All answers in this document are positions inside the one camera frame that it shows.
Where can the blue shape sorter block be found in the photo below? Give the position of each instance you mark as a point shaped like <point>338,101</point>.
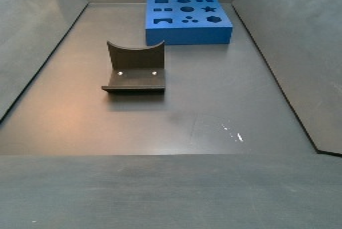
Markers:
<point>186,22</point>

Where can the black curved holder bracket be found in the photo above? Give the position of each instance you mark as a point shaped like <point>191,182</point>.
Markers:
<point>138,68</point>

